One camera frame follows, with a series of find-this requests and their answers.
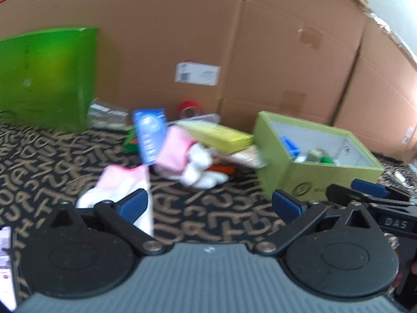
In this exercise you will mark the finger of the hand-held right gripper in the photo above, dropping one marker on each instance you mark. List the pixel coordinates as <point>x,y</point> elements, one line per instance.
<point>368,186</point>
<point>345,194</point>

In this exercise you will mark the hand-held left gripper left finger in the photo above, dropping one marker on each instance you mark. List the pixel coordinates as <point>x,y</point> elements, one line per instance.
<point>134,202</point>

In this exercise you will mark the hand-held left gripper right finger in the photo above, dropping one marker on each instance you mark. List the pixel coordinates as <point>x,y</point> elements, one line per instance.
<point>286,207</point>

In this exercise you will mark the light green box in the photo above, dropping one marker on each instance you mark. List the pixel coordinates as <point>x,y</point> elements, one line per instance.
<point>277,166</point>

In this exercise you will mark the white oblong case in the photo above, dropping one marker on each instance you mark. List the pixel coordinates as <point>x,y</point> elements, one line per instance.
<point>208,117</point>

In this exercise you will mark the pink and white sock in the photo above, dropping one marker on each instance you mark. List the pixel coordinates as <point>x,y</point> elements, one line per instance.
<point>120,182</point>
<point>182,156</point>

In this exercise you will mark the small green item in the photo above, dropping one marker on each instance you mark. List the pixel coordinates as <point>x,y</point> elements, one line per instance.
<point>327,160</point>

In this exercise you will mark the grey item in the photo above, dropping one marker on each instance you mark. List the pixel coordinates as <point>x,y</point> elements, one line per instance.
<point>314,155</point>

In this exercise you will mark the green and red item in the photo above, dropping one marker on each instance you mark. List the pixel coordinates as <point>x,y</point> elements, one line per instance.
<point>131,141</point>

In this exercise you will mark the blue item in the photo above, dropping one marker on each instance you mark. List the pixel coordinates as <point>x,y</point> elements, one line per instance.
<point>290,146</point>

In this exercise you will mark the beige packet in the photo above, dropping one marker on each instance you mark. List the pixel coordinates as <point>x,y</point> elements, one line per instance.
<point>242,157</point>

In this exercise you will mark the blue packet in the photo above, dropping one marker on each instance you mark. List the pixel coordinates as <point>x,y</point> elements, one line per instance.
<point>150,135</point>

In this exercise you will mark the orange item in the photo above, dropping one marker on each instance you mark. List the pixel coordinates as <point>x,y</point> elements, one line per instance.
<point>223,168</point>

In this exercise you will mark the clear plastic cup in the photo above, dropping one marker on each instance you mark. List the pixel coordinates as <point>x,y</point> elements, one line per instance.
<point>106,114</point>

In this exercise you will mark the yellow-green long box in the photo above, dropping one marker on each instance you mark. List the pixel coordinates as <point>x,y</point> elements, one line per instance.
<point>218,135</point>

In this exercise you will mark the red tape roll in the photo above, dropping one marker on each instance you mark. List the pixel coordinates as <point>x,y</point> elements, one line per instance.
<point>189,107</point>

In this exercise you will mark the glossy green box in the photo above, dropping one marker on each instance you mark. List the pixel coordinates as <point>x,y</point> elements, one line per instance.
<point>45,78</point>

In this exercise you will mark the large brown cardboard box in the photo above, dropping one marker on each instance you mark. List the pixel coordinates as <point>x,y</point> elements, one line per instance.
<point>156,22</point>

